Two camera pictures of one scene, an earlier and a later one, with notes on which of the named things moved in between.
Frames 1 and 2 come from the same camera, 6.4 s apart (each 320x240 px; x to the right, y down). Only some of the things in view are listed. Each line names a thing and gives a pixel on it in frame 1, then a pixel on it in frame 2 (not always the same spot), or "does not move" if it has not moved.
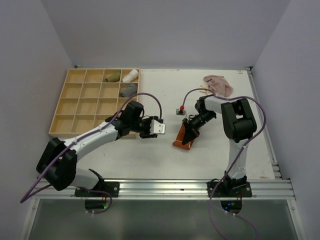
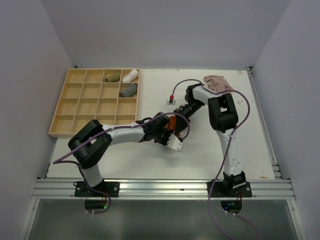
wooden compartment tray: x=89 y=96 does not move
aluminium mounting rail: x=172 y=190 does not move
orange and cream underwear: x=178 y=141 -> x=172 y=123
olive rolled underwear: x=114 y=77 does not move
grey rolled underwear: x=131 y=90 does not move
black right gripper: x=190 y=133 -> x=182 y=120
